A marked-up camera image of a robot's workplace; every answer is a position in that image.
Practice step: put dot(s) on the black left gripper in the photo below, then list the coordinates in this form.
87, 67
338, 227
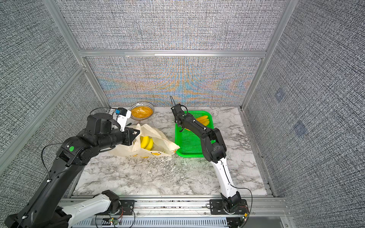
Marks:
129, 137

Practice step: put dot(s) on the orange-yellow banana bunch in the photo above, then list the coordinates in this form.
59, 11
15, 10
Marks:
205, 120

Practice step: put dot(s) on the green plastic basket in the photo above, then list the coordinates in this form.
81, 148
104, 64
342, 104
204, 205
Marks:
189, 143

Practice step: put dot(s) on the orange food in bowl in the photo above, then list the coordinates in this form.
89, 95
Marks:
141, 112

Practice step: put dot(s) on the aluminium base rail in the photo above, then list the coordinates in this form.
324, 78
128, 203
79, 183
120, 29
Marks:
177, 212

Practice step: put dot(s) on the black white patterned bowl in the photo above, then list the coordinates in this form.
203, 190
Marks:
142, 104

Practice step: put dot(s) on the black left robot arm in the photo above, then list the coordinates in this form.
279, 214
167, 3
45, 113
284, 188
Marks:
102, 133

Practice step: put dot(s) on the yellow banana bunch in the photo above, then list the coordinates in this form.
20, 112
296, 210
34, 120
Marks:
147, 143

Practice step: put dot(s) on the cream plastic bag banana print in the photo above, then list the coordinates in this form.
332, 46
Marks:
162, 146

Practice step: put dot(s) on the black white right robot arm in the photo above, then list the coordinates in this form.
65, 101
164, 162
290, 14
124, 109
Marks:
214, 151

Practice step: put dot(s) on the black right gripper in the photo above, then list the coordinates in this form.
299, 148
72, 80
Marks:
176, 120

